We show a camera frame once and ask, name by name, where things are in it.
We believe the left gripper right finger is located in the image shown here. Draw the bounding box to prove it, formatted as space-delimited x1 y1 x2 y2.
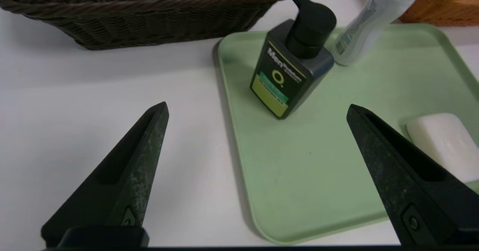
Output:
346 104 479 248

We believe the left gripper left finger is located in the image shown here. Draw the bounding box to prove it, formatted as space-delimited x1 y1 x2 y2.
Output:
41 101 170 248

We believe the black pump bottle green label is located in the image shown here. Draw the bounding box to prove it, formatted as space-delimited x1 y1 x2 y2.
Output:
250 0 337 120

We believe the white spray bottle silver cap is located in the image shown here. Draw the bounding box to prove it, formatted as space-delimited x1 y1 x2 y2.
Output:
331 0 433 66

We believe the dark brown wicker basket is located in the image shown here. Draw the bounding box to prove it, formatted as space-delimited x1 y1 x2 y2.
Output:
0 0 299 50

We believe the orange wicker basket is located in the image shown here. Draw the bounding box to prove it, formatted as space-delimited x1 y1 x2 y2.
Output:
399 0 479 27

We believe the white soap bar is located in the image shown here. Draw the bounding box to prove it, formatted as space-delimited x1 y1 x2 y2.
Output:
406 113 479 184

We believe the light green plastic tray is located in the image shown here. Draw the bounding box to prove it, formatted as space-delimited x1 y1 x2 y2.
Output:
217 23 479 245

